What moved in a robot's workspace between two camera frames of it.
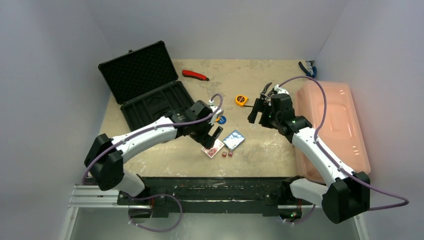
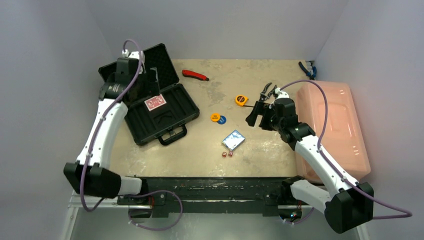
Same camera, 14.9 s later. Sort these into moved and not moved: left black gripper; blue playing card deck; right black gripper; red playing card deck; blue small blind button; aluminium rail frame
Moved: red playing card deck; left black gripper
Not moved: aluminium rail frame; blue playing card deck; blue small blind button; right black gripper
